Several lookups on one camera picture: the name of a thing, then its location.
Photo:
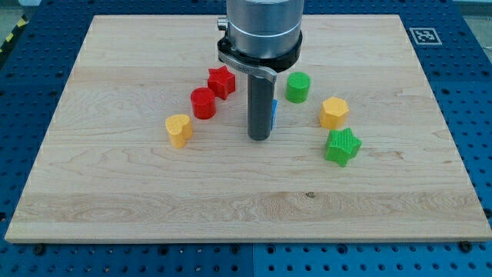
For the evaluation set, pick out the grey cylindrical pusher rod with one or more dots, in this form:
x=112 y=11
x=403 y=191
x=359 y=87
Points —
x=260 y=101

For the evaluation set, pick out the black tool clamp flange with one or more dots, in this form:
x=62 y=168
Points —
x=267 y=68

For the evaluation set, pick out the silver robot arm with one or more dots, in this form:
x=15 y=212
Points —
x=261 y=38

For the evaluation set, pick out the yellow hexagon block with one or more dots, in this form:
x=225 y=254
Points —
x=333 y=113

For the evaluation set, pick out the blue block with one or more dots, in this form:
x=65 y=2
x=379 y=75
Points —
x=273 y=113

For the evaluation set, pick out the green cylinder block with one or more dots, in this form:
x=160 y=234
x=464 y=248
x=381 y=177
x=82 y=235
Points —
x=298 y=85

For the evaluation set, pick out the red star block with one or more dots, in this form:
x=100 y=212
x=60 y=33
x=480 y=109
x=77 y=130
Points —
x=221 y=82

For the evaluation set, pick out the red cylinder block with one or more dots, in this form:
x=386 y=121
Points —
x=203 y=103

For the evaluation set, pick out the yellow heart block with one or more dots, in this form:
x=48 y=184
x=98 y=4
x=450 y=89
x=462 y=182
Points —
x=179 y=129

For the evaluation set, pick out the green star block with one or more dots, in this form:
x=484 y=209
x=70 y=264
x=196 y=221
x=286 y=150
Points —
x=341 y=146

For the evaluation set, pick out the wooden board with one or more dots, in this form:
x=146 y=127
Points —
x=107 y=173

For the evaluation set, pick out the white fiducial marker tag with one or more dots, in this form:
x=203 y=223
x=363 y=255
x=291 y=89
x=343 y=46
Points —
x=425 y=36

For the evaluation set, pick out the yellow black hazard tape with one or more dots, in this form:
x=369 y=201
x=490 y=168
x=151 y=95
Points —
x=12 y=38

